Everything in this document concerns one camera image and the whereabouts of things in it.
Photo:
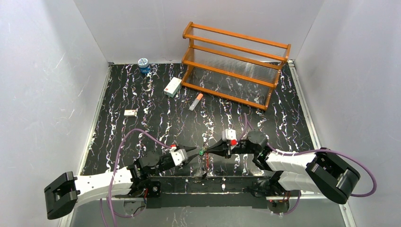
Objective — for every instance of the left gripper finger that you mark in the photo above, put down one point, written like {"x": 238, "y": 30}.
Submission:
{"x": 191, "y": 157}
{"x": 189, "y": 149}

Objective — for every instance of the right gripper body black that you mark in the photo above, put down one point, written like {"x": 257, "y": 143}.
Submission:
{"x": 226, "y": 147}

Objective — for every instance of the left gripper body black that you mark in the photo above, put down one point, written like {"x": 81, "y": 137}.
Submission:
{"x": 168, "y": 161}

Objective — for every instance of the metal key organizer ring red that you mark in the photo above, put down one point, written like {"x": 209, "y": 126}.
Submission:
{"x": 205, "y": 164}

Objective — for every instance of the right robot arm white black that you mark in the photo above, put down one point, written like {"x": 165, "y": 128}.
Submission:
{"x": 318, "y": 171}

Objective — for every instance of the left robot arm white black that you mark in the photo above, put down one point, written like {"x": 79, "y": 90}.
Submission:
{"x": 68, "y": 191}

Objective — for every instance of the orange capped tube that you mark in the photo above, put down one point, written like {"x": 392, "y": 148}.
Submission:
{"x": 196, "y": 101}

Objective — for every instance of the white red box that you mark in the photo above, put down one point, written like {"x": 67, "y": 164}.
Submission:
{"x": 172, "y": 87}

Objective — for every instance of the small white card box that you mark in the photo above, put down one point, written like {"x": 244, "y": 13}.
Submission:
{"x": 130, "y": 113}

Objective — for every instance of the orange wooden shelf rack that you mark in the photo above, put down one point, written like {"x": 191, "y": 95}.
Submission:
{"x": 233, "y": 66}

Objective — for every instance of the blue jar with lid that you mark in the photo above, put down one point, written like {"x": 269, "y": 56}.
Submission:
{"x": 143, "y": 65}

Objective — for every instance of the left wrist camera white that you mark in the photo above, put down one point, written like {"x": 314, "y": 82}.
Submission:
{"x": 178, "y": 154}

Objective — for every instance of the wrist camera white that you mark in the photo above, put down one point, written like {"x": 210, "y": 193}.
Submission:
{"x": 178, "y": 154}
{"x": 229, "y": 136}

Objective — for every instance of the aluminium rail frame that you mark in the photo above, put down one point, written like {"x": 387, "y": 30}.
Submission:
{"x": 118, "y": 140}

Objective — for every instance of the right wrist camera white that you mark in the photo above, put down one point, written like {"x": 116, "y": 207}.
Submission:
{"x": 229, "y": 136}

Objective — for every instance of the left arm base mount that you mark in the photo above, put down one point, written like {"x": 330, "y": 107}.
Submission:
{"x": 146, "y": 189}

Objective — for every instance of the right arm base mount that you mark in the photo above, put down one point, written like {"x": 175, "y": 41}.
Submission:
{"x": 277, "y": 197}

